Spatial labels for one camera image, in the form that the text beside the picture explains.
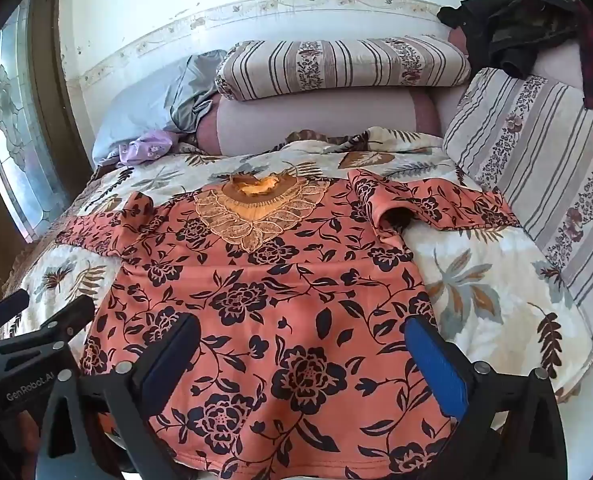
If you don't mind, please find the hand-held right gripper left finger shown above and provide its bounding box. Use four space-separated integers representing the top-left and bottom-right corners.
40 313 202 480

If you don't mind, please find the purple floral cloth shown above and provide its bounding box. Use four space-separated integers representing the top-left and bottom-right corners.
118 129 177 167

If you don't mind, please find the dark clothes pile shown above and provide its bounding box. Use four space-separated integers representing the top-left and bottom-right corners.
437 0 585 80

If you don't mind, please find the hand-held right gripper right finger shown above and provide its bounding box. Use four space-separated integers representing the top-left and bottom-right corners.
404 314 570 480

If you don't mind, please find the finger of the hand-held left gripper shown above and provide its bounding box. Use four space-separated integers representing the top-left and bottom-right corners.
0 295 96 367
0 288 30 342

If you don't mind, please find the grey blue pillow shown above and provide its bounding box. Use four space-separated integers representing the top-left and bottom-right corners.
91 50 227 166

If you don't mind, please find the orange black floral shirt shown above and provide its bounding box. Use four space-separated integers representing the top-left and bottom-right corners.
56 170 520 480

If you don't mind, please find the pink beige bolster pillow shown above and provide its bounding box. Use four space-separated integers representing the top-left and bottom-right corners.
196 27 592 156

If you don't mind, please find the striped floral cushion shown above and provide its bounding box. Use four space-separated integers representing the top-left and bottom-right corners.
215 35 472 102
441 67 593 371

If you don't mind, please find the cream leaf print blanket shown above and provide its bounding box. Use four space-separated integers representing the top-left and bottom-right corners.
1 127 593 406

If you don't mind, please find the dark wooden window frame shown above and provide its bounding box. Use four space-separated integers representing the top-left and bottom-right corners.
26 0 94 171

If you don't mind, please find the stained glass window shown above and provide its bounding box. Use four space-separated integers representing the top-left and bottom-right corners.
0 0 72 241

